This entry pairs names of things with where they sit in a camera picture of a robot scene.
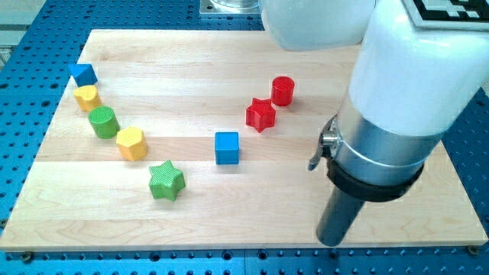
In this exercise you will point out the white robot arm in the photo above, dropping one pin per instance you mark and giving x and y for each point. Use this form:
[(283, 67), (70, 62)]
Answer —
[(420, 63)]

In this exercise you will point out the blue cube block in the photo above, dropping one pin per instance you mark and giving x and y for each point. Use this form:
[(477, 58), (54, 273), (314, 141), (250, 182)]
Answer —
[(227, 149)]

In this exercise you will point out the red star block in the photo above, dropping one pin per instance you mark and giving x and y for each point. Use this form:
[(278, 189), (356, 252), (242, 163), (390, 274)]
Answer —
[(260, 114)]

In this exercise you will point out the red cylinder block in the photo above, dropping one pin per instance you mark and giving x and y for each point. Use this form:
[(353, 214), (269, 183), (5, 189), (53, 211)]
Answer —
[(282, 90)]

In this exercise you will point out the wooden board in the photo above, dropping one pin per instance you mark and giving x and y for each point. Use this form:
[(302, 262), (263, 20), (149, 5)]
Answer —
[(180, 88)]

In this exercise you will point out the green star block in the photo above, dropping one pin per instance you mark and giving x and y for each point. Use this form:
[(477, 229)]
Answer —
[(166, 181)]

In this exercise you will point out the yellow hexagon block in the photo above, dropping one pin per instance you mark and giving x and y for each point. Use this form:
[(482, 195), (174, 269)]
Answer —
[(131, 143)]

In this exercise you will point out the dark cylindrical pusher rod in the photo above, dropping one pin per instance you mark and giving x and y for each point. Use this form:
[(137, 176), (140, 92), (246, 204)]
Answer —
[(338, 216)]

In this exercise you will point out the green cylinder block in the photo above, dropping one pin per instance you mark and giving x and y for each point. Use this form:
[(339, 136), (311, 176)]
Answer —
[(104, 122)]

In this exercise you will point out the yellow heart block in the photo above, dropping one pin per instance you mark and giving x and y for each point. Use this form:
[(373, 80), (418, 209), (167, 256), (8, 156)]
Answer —
[(87, 97)]

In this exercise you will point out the blue triangle block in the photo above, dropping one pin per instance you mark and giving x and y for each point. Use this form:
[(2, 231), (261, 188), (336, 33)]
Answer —
[(83, 74)]

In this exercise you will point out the black white fiducial marker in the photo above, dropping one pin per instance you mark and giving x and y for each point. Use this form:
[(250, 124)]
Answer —
[(460, 15)]

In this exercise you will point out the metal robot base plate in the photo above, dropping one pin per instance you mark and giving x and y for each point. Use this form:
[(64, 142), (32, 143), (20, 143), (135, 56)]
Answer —
[(233, 7)]

